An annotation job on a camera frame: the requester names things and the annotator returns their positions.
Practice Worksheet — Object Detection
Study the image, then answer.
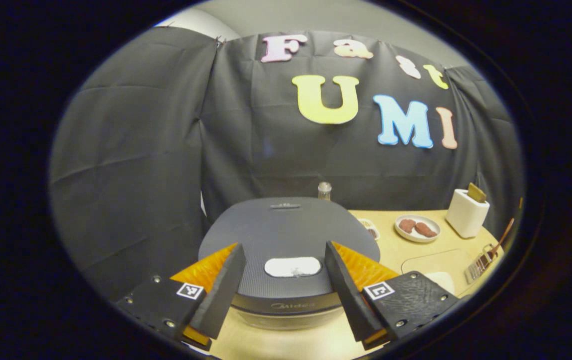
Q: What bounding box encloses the white rice pile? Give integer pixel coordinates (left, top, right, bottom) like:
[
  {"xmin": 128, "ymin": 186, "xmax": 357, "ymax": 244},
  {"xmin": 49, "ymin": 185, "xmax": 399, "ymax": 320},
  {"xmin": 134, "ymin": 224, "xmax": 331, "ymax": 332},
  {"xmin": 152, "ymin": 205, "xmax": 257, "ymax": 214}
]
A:
[{"xmin": 423, "ymin": 271, "xmax": 456, "ymax": 296}]

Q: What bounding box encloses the white oval plate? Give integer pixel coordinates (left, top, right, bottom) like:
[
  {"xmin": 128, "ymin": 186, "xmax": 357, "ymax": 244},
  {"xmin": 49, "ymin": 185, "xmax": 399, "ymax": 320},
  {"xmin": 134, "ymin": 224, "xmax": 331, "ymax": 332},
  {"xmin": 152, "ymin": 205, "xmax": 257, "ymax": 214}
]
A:
[{"xmin": 395, "ymin": 214, "xmax": 441, "ymax": 244}]

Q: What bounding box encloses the brown wooden spoon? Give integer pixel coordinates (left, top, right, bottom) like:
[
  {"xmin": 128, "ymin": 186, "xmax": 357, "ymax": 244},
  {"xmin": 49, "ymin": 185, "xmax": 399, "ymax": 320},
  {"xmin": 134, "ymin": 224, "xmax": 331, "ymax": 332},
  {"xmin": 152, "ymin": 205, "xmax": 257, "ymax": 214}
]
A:
[{"xmin": 486, "ymin": 217, "xmax": 515, "ymax": 261}]

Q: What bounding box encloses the black backdrop cloth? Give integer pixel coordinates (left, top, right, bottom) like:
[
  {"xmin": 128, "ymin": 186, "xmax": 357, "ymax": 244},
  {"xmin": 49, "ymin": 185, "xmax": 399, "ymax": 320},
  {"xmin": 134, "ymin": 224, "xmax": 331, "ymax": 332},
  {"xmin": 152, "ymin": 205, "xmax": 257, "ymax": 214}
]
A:
[{"xmin": 48, "ymin": 26, "xmax": 525, "ymax": 301}]

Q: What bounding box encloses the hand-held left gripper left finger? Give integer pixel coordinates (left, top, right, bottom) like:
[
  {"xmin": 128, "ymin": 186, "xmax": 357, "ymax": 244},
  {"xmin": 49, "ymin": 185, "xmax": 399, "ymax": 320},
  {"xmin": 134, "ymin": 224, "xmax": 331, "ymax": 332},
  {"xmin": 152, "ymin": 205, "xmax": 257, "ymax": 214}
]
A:
[{"xmin": 116, "ymin": 242, "xmax": 247, "ymax": 352}]

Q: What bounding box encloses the dark grey rice cooker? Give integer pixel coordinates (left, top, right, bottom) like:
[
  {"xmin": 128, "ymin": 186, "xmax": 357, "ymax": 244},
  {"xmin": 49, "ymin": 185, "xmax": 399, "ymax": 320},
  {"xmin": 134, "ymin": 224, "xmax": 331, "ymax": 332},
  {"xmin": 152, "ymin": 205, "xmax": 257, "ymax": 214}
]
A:
[{"xmin": 198, "ymin": 196, "xmax": 381, "ymax": 331}]

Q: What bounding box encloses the white sectioned bean dish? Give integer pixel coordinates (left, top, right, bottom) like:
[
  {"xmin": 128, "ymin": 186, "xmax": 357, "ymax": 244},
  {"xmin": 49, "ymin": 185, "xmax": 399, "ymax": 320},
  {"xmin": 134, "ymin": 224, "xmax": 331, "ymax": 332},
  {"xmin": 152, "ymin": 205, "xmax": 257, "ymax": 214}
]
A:
[{"xmin": 358, "ymin": 218, "xmax": 380, "ymax": 242}]

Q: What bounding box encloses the white toaster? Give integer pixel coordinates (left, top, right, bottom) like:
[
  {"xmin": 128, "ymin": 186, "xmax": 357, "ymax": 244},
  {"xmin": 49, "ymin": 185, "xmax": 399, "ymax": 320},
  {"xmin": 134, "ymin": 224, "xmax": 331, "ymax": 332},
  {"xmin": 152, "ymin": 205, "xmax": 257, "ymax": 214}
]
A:
[{"xmin": 446, "ymin": 188, "xmax": 490, "ymax": 239}]

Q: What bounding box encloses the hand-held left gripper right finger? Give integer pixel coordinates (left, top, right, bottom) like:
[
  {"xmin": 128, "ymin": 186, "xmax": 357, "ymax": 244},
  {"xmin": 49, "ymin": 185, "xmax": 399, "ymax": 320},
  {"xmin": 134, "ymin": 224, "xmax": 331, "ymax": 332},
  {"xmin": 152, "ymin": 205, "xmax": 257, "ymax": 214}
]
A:
[{"xmin": 324, "ymin": 241, "xmax": 461, "ymax": 351}]

